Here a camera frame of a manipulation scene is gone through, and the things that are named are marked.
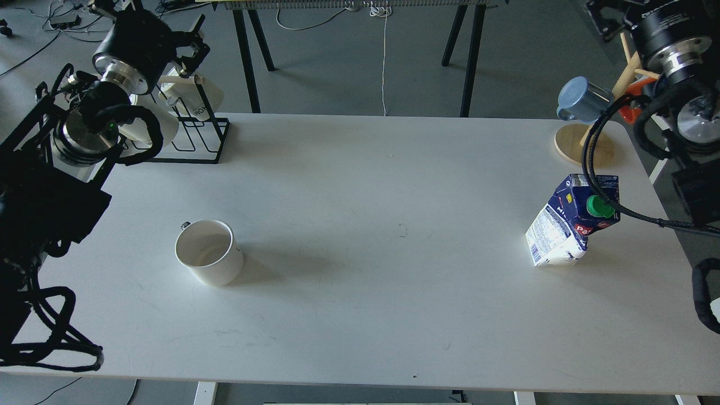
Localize white hanging cable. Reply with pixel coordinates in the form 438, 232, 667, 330
276, 0, 394, 116

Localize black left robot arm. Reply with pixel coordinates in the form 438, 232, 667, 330
2, 1, 210, 374

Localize white ribbed mug front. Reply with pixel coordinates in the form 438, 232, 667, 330
119, 94, 179, 147

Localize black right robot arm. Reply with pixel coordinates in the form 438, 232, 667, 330
581, 1, 718, 237

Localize black wire mug rack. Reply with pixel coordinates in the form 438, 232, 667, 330
149, 74, 231, 164

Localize blue mug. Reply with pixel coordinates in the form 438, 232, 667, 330
556, 76, 615, 125

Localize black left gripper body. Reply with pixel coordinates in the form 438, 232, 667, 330
92, 1, 185, 95

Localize orange mug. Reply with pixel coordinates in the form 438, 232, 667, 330
619, 77, 658, 124

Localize black trestle table legs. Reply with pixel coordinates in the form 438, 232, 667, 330
227, 1, 489, 118

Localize white ribbed mug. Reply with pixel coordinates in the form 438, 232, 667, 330
119, 94, 179, 147
157, 76, 226, 122

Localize wooden mug tree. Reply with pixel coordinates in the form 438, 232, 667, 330
555, 33, 659, 165

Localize blue white milk carton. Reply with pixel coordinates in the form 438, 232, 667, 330
525, 173, 620, 267

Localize white ribbed mug rear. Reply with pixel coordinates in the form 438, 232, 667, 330
157, 76, 226, 122

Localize white enamel cup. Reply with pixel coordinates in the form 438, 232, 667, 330
173, 219, 245, 287

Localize black floor cables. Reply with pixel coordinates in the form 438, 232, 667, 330
0, 0, 197, 78

